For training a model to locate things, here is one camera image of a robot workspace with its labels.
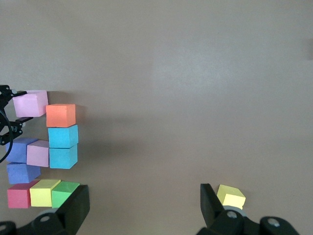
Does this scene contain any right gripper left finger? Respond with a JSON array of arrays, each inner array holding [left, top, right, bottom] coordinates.
[[0, 185, 91, 235]]

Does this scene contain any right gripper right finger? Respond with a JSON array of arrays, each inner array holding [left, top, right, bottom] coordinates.
[[197, 183, 300, 235]]

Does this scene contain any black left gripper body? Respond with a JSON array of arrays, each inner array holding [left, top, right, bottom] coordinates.
[[0, 84, 24, 145]]

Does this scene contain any pink foam cube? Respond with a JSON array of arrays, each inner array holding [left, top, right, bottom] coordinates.
[[26, 140, 50, 168], [12, 90, 49, 118]]

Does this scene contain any green foam cube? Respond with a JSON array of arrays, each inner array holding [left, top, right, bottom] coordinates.
[[51, 181, 81, 209]]

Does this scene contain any purple foam cube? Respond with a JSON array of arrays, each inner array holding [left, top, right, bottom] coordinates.
[[6, 162, 42, 185], [5, 137, 39, 164]]

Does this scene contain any yellow foam cube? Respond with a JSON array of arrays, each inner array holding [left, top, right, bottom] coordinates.
[[29, 179, 61, 208], [216, 184, 246, 210]]

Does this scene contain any orange foam cube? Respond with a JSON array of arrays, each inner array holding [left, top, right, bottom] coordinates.
[[45, 103, 76, 128]]

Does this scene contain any blue foam cube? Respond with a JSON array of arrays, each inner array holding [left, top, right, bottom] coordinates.
[[47, 124, 79, 149], [49, 143, 79, 169]]

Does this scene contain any red foam cube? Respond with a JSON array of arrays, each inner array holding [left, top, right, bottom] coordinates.
[[7, 180, 40, 209]]

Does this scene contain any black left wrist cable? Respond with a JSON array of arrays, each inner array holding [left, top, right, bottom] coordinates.
[[0, 110, 13, 165]]

